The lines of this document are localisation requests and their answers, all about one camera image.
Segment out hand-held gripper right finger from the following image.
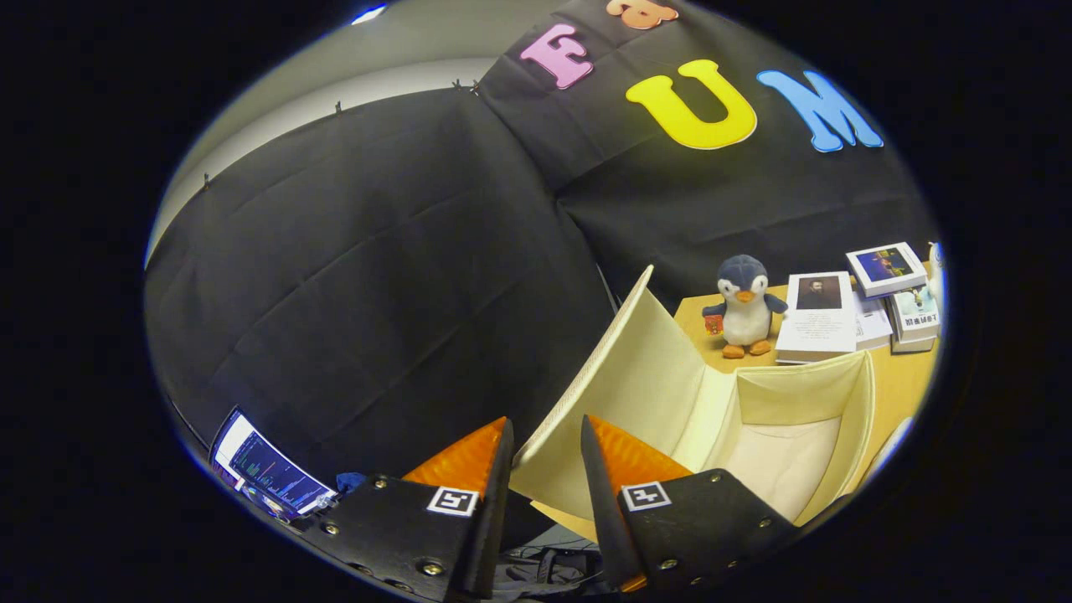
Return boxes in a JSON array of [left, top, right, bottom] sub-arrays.
[[580, 415, 801, 595]]

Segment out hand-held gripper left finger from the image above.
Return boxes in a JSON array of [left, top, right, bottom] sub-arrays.
[[289, 416, 516, 603]]

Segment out beige fabric storage box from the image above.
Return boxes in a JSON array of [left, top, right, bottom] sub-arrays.
[[509, 265, 876, 544]]

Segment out laptop screen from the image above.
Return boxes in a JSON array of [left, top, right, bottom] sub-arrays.
[[208, 406, 338, 522]]

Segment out penguin plush toy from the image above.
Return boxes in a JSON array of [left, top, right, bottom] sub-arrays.
[[702, 255, 790, 359]]

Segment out white portrait cover book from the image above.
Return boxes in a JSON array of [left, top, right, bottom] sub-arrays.
[[775, 271, 859, 365]]

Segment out thin white book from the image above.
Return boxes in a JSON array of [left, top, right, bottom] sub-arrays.
[[854, 289, 894, 351]]

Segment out thick pale blue cover book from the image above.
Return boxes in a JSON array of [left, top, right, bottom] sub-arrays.
[[888, 285, 943, 340]]

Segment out blue picture cover book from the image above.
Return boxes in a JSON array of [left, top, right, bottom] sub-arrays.
[[844, 242, 928, 300]]

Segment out black cables bundle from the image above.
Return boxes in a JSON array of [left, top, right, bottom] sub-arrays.
[[494, 540, 612, 600]]

